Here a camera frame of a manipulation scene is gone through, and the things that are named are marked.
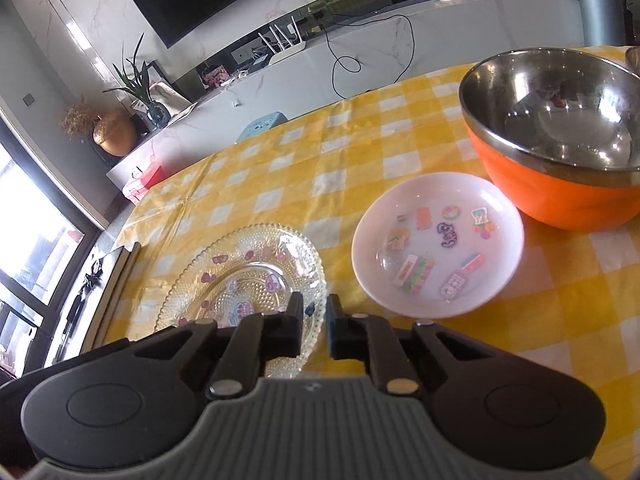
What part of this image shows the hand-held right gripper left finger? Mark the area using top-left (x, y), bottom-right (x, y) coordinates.
top-left (132, 293), bottom-right (305, 401)

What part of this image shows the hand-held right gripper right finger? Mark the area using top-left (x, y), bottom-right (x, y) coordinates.
top-left (325, 294), bottom-right (494, 397)

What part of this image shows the clear glass plate with stickers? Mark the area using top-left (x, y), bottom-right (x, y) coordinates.
top-left (154, 223), bottom-right (328, 380)

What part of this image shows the white plate with stickers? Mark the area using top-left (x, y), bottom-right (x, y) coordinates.
top-left (351, 172), bottom-right (525, 320)

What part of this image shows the orange steel bowl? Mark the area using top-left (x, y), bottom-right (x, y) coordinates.
top-left (459, 48), bottom-right (640, 232)

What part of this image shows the wooden chair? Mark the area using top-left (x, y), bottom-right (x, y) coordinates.
top-left (80, 241), bottom-right (144, 353)

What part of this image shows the teal plastic stool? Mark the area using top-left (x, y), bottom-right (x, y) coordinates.
top-left (235, 115), bottom-right (287, 145)

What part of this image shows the red box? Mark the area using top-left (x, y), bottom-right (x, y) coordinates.
top-left (122, 164), bottom-right (166, 204)

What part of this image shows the yellow checked tablecloth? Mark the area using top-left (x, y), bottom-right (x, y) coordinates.
top-left (107, 45), bottom-right (640, 466)

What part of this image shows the gold vase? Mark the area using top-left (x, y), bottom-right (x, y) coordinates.
top-left (92, 108), bottom-right (137, 157)

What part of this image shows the white router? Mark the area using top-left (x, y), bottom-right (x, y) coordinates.
top-left (258, 24), bottom-right (307, 65)

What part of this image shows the aloe plant in blue vase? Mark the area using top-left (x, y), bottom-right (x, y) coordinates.
top-left (102, 33), bottom-right (174, 129)

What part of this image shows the dried flower bunch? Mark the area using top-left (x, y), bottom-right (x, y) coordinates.
top-left (61, 102), bottom-right (104, 137)

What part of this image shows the white marble tv cabinet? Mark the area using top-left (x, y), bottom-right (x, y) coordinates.
top-left (106, 0), bottom-right (587, 202)

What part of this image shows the grey trash can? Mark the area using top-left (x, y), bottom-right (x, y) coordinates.
top-left (570, 0), bottom-right (626, 47)

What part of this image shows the black cable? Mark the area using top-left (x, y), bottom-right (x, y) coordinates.
top-left (326, 14), bottom-right (414, 100)

